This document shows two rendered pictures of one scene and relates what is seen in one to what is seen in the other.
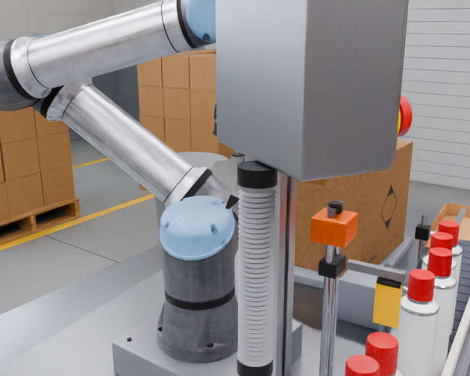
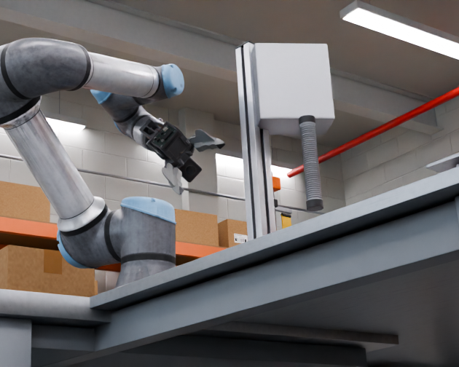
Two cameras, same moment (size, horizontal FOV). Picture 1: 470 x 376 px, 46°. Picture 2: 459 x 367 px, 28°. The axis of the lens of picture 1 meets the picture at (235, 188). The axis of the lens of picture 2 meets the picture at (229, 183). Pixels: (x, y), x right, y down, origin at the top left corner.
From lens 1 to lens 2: 2.03 m
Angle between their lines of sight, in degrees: 81
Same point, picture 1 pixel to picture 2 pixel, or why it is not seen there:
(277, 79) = (315, 87)
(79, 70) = (112, 80)
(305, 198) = (44, 287)
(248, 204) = (312, 129)
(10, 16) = not seen: outside the picture
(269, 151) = (312, 112)
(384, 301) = (285, 224)
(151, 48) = (144, 85)
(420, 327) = not seen: hidden behind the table
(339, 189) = (73, 276)
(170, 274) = (158, 234)
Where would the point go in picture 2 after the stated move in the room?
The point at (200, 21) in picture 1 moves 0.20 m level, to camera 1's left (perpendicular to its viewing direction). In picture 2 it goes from (174, 79) to (139, 40)
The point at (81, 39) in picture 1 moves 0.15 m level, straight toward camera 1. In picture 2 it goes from (117, 62) to (188, 57)
